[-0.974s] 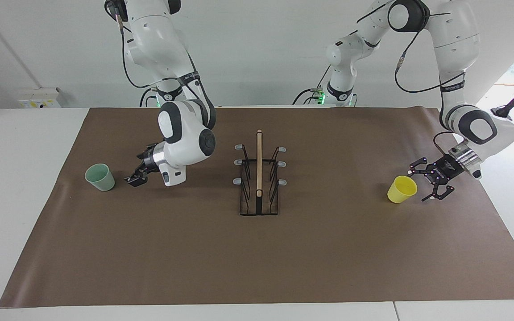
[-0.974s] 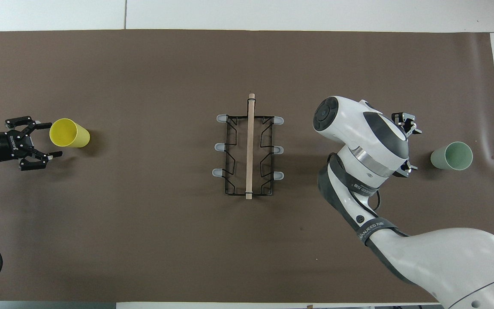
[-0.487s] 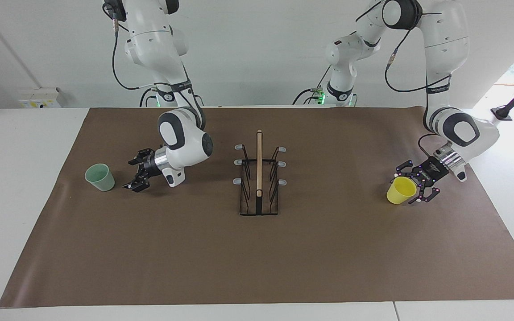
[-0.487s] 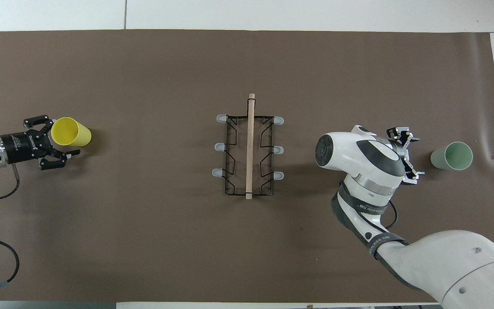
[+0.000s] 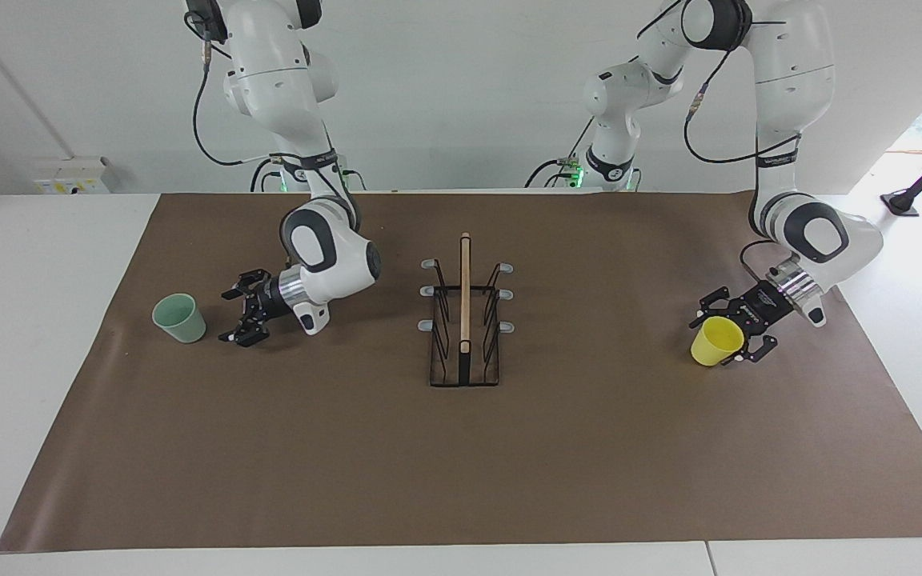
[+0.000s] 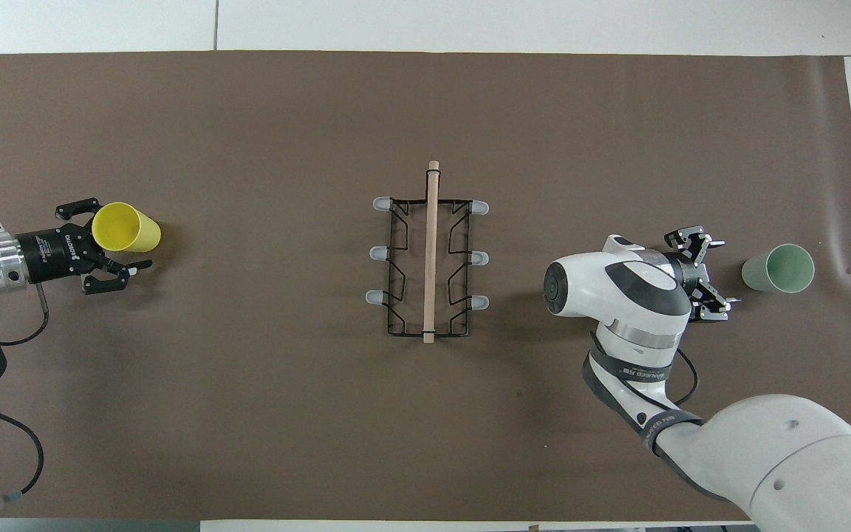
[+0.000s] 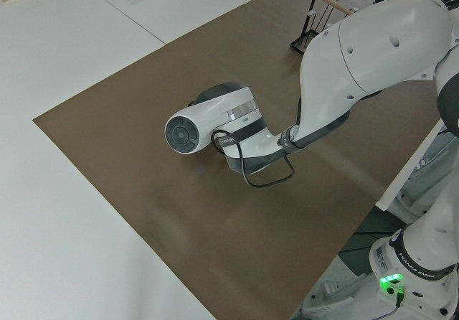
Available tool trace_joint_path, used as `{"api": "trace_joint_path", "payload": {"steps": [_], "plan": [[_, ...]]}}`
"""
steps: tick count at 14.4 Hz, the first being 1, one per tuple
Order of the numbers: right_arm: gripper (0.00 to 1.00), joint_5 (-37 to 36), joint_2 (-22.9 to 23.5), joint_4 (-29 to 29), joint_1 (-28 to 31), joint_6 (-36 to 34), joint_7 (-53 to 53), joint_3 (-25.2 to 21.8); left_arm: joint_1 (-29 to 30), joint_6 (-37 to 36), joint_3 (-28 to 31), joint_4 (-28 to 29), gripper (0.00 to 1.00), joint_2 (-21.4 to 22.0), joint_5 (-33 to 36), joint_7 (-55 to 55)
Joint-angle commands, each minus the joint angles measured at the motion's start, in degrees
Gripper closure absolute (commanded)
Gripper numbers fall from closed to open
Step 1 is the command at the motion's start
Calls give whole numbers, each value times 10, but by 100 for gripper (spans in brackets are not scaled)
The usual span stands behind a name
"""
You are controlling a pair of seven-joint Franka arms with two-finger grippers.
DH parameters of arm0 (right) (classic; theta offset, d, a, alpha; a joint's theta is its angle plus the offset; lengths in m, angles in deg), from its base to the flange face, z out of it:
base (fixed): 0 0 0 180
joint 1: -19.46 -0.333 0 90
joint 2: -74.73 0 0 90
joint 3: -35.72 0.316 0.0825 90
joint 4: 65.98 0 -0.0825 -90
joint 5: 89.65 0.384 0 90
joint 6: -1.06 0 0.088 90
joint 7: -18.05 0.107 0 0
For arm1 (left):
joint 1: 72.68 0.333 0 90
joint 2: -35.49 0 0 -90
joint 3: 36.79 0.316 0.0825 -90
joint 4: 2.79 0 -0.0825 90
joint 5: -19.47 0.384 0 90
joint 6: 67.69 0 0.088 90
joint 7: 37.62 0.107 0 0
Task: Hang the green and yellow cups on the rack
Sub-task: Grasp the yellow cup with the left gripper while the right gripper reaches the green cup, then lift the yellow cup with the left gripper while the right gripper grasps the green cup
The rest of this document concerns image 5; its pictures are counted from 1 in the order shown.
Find white wall socket box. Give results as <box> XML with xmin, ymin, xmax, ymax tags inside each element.
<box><xmin>32</xmin><ymin>155</ymin><xmax>111</xmax><ymax>195</ymax></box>

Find black wire cup rack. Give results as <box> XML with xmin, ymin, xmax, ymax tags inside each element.
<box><xmin>419</xmin><ymin>232</ymin><xmax>515</xmax><ymax>389</ymax></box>

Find pale green plastic cup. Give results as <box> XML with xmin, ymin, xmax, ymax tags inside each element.
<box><xmin>152</xmin><ymin>293</ymin><xmax>207</xmax><ymax>344</ymax></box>

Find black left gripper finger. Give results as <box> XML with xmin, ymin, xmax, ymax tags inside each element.
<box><xmin>688</xmin><ymin>286</ymin><xmax>743</xmax><ymax>330</ymax></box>
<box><xmin>722</xmin><ymin>334</ymin><xmax>779</xmax><ymax>368</ymax></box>

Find brown table mat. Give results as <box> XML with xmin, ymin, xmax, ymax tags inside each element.
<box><xmin>0</xmin><ymin>190</ymin><xmax>922</xmax><ymax>553</ymax></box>

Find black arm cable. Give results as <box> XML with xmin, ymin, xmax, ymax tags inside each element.
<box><xmin>190</xmin><ymin>44</ymin><xmax>354</xmax><ymax>233</ymax></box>
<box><xmin>635</xmin><ymin>0</ymin><xmax>803</xmax><ymax>166</ymax></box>

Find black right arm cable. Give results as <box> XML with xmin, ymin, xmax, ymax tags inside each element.
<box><xmin>190</xmin><ymin>44</ymin><xmax>354</xmax><ymax>233</ymax></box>

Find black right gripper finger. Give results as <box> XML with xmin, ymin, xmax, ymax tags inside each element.
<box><xmin>218</xmin><ymin>315</ymin><xmax>269</xmax><ymax>348</ymax></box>
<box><xmin>221</xmin><ymin>269</ymin><xmax>267</xmax><ymax>302</ymax></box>

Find black base cable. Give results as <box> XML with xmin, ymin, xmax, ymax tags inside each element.
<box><xmin>250</xmin><ymin>152</ymin><xmax>367</xmax><ymax>194</ymax></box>
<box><xmin>525</xmin><ymin>118</ymin><xmax>596</xmax><ymax>190</ymax></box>

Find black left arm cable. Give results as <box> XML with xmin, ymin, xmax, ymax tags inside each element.
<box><xmin>635</xmin><ymin>0</ymin><xmax>803</xmax><ymax>166</ymax></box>

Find yellow plastic cup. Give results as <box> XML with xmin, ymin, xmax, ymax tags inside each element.
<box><xmin>691</xmin><ymin>316</ymin><xmax>747</xmax><ymax>367</ymax></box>

